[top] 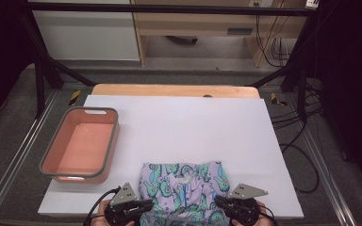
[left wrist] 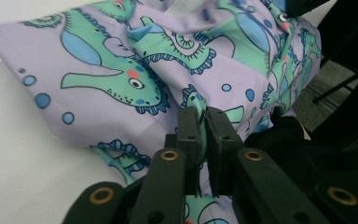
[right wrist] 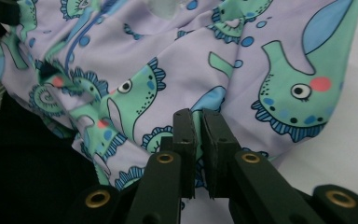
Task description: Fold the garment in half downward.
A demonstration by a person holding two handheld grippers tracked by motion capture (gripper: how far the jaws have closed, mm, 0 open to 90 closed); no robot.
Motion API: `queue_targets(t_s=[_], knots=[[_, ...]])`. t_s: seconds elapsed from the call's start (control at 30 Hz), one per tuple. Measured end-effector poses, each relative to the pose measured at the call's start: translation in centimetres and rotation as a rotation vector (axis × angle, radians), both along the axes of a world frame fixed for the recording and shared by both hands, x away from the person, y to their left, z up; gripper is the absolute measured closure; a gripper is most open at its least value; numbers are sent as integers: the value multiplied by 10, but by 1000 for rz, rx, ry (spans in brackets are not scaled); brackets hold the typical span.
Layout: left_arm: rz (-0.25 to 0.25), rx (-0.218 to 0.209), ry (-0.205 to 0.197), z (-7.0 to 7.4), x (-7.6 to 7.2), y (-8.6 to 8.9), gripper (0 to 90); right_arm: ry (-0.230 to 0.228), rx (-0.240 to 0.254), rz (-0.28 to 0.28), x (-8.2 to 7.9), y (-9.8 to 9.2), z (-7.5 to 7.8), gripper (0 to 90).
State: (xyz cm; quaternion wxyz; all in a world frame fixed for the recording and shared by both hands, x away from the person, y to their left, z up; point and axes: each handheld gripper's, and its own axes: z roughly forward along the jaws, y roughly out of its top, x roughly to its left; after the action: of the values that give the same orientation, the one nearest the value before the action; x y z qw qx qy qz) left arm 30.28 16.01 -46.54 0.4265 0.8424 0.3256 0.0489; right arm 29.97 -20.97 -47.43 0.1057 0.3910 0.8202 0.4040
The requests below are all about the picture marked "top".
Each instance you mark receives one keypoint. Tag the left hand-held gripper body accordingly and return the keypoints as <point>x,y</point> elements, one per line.
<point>119,213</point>

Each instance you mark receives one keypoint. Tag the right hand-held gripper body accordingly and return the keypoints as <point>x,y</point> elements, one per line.
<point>245,212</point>

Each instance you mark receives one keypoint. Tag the seahorse print baby swimsuit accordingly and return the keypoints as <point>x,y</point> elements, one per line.
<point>176,185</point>

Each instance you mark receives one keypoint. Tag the pink basket with grey rim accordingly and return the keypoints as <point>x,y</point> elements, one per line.
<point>81,147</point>

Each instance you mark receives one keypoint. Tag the person's right hand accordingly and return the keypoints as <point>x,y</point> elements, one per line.
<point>265,219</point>

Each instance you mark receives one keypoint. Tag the person's left hand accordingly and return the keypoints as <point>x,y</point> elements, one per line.
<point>98,221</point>

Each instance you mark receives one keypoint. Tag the white board sheet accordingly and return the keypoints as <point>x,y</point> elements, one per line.
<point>201,125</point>

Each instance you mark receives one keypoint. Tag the yellow black tape strip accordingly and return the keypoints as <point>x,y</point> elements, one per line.
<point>74,97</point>
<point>276,100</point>

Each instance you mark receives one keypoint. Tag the wooden table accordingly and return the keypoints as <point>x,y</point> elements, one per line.
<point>169,90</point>

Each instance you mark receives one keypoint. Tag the swivel chair base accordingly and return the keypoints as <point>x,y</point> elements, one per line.
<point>182,39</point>

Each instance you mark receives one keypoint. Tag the black curtain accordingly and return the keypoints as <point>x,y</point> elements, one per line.
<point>352,78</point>
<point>0,47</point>

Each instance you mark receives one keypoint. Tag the white cabinet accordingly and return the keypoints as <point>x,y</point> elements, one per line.
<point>88,37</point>

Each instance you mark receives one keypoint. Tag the wooden desk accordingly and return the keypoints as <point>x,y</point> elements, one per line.
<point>194,23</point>

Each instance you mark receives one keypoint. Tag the white power strip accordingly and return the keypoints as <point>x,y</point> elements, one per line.
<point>311,3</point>

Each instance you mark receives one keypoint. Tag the aluminium floor rail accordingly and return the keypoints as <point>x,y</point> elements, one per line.
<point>22,157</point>
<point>331,188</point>

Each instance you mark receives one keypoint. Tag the black metal frame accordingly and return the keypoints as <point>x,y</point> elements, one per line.
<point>169,8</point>

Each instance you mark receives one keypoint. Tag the white wall outlet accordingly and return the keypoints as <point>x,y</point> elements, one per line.
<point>260,3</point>

